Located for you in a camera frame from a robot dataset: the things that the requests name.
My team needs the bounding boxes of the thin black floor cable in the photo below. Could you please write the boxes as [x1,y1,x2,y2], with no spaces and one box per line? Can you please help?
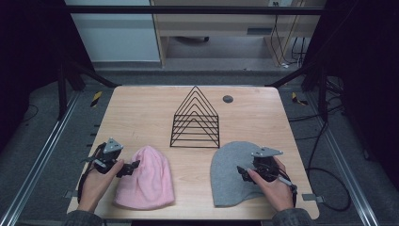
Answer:
[21,104,40,123]

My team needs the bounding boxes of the black curtain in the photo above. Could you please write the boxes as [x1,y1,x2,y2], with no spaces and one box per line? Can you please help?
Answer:
[301,0,399,183]
[0,0,96,153]

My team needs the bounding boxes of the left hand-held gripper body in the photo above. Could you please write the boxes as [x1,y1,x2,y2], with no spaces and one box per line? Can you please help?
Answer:
[82,137,125,175]

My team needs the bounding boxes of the person's left hand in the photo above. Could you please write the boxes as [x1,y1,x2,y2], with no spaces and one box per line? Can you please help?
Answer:
[76,158,125,214]

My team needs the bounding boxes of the black horizontal frame bar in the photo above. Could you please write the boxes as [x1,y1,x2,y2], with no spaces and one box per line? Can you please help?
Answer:
[66,5,326,15]

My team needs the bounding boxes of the left hand-held gripper cable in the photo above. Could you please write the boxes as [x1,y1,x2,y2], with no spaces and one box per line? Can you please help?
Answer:
[76,142,107,203]

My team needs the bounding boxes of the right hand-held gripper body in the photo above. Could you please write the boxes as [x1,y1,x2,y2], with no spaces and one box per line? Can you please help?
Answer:
[250,146,284,184]

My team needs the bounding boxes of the person's right hand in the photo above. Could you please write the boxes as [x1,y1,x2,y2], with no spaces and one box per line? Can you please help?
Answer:
[247,156,296,213]

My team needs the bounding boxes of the yellow-handled tool right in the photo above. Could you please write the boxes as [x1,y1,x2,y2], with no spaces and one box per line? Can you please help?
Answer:
[291,91,310,106]

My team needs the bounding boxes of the pink beanie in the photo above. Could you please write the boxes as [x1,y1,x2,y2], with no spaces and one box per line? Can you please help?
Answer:
[113,145,176,211]

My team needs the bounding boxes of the yellow-handled tool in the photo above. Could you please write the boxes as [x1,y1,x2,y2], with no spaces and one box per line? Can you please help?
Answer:
[291,91,310,106]
[90,90,104,108]

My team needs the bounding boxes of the right hand-held gripper cable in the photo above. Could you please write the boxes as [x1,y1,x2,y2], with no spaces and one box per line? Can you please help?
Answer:
[276,168,299,208]

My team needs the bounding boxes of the white partition panel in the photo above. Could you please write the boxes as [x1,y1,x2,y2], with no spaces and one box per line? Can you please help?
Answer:
[64,0,162,63]

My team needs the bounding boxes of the yellow-handled tool left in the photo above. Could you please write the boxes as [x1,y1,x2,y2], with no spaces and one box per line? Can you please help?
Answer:
[90,90,104,108]

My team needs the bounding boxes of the black hanging cables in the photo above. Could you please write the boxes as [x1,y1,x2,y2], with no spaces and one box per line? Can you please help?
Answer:
[291,36,308,63]

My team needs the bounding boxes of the black looped floor cable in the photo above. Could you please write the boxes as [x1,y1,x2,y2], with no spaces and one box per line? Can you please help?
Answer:
[305,121,352,212]

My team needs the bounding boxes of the aluminium rail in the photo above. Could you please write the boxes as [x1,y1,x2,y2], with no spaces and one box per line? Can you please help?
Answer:
[305,92,381,226]
[0,90,81,226]

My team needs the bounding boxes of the black metal stand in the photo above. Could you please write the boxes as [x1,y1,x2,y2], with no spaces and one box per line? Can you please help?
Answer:
[57,60,119,121]
[266,62,329,122]

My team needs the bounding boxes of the black wire rack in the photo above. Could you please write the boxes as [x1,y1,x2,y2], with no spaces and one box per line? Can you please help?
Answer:
[169,85,221,150]

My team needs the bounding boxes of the hand-held gripper cable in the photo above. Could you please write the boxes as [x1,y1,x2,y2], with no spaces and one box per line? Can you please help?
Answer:
[76,142,107,203]
[276,168,299,208]

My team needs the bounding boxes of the yellow cable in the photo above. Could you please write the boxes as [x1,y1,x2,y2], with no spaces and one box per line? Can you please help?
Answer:
[270,0,307,67]

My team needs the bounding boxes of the grey beanie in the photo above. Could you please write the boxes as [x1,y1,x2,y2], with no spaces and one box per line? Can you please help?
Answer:
[210,140,275,208]

